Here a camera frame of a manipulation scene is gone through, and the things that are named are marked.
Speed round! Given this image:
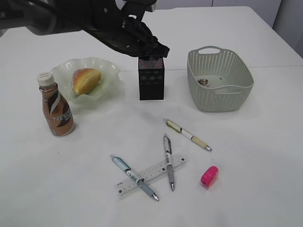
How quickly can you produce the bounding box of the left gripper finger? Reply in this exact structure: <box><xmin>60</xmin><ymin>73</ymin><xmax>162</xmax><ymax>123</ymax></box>
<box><xmin>151</xmin><ymin>40</ymin><xmax>170</xmax><ymax>58</ymax></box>

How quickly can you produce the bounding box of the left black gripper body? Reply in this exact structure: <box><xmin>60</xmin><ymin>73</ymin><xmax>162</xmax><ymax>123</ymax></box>
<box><xmin>56</xmin><ymin>0</ymin><xmax>156</xmax><ymax>57</ymax></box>

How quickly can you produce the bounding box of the small paper ball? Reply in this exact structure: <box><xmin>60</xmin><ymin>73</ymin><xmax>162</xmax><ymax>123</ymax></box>
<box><xmin>197</xmin><ymin>79</ymin><xmax>210</xmax><ymax>87</ymax></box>

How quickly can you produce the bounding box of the orange bread roll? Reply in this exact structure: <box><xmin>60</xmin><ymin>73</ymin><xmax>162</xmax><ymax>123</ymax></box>
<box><xmin>71</xmin><ymin>68</ymin><xmax>102</xmax><ymax>96</ymax></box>

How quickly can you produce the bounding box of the brown coffee bottle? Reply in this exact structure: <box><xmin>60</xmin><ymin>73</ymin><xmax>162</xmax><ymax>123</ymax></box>
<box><xmin>37</xmin><ymin>72</ymin><xmax>74</xmax><ymax>136</ymax></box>

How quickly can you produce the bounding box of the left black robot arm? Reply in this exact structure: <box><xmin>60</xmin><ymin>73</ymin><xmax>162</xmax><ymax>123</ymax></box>
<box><xmin>0</xmin><ymin>0</ymin><xmax>169</xmax><ymax>58</ymax></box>

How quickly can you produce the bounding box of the black mesh pen holder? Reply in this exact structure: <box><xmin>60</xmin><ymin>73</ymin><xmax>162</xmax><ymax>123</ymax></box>
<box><xmin>138</xmin><ymin>57</ymin><xmax>165</xmax><ymax>100</ymax></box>

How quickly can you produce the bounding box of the green wavy glass plate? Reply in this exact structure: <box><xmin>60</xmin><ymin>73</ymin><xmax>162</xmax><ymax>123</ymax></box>
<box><xmin>50</xmin><ymin>57</ymin><xmax>120</xmax><ymax>104</ymax></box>

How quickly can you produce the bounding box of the grey-green plastic basket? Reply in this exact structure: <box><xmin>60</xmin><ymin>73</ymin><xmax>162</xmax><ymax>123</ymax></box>
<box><xmin>187</xmin><ymin>46</ymin><xmax>254</xmax><ymax>113</ymax></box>

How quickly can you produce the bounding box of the beige and white pen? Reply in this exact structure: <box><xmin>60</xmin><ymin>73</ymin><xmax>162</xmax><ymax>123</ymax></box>
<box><xmin>163</xmin><ymin>118</ymin><xmax>212</xmax><ymax>152</ymax></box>

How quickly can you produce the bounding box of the grey pen with clip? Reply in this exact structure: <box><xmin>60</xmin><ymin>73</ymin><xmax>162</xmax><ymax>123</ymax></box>
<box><xmin>163</xmin><ymin>134</ymin><xmax>175</xmax><ymax>191</ymax></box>

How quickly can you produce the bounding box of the blue-grey pen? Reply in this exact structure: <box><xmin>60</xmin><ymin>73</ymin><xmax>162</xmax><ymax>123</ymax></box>
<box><xmin>110</xmin><ymin>155</ymin><xmax>160</xmax><ymax>201</ymax></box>

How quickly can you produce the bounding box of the pink pencil sharpener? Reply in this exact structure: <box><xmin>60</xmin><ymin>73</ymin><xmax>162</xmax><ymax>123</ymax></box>
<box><xmin>200</xmin><ymin>166</ymin><xmax>219</xmax><ymax>188</ymax></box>

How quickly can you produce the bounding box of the white plastic ruler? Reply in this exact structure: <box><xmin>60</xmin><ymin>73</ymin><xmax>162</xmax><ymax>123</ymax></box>
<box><xmin>115</xmin><ymin>154</ymin><xmax>186</xmax><ymax>196</ymax></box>

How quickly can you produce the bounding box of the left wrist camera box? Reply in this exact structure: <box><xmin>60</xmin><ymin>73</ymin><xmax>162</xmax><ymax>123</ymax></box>
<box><xmin>124</xmin><ymin>0</ymin><xmax>157</xmax><ymax>12</ymax></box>

